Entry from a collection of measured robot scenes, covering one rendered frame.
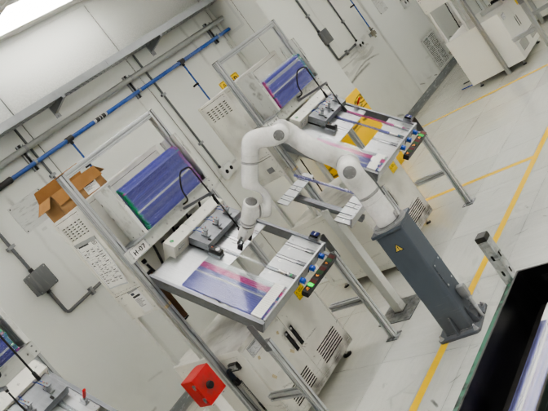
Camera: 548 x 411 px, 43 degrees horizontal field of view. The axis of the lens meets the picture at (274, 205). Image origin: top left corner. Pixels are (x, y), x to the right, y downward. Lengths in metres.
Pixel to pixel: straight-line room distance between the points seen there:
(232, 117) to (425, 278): 1.91
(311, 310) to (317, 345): 0.21
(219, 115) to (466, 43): 3.71
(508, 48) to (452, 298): 4.49
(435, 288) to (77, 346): 2.62
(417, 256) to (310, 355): 0.94
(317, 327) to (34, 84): 2.91
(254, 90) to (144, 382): 2.27
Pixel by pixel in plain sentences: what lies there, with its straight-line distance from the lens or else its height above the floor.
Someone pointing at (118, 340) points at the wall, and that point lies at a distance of 5.29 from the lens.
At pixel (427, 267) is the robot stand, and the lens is 3.61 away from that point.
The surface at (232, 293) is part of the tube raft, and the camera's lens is 3.64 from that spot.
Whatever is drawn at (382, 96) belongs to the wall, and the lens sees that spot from 8.41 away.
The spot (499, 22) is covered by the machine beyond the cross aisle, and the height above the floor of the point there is 0.53.
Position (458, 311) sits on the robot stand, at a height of 0.13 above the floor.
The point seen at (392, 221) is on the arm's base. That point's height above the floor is 0.72.
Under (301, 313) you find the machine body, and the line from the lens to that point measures 4.11.
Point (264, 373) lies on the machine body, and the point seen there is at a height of 0.41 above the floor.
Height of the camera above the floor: 1.80
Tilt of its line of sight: 11 degrees down
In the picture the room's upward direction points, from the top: 37 degrees counter-clockwise
